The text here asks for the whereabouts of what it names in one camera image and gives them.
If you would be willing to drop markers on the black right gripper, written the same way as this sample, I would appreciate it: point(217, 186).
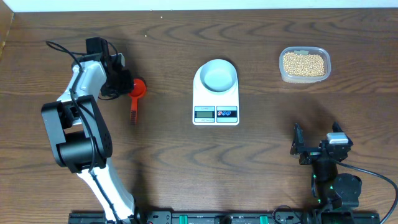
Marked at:
point(298, 145)

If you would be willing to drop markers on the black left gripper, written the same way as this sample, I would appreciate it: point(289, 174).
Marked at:
point(125, 86)

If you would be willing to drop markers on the red plastic measuring scoop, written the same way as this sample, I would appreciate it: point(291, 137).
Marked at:
point(137, 93)

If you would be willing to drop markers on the white digital kitchen scale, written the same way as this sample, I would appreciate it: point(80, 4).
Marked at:
point(214, 109)

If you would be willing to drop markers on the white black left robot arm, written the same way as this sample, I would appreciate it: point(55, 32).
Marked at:
point(80, 139)

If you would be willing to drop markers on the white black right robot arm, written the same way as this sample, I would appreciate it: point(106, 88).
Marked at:
point(337, 193)

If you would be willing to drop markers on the white round bowl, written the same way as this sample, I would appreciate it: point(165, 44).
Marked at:
point(218, 75)

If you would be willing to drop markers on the pile of soybeans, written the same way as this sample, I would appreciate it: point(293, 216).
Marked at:
point(303, 65)

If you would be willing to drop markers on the clear plastic container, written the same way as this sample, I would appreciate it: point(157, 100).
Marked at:
point(306, 51)

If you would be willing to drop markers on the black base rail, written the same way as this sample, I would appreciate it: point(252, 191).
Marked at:
point(279, 216)

